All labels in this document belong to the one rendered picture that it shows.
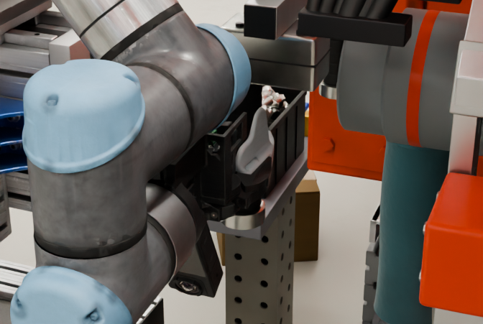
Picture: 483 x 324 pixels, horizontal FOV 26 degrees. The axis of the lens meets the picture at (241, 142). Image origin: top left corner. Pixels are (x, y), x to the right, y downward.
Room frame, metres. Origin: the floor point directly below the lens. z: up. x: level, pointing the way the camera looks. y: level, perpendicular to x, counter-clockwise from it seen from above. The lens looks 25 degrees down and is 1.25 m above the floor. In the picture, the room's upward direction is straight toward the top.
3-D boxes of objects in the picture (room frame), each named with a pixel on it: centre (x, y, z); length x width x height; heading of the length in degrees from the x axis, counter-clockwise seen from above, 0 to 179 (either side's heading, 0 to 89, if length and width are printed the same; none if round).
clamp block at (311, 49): (0.88, -0.03, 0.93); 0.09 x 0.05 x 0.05; 70
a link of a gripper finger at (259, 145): (0.85, -0.01, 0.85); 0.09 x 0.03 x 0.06; 151
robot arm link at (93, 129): (0.62, 0.09, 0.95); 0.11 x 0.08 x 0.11; 154
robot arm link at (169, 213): (0.68, 0.08, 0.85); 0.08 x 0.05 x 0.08; 70
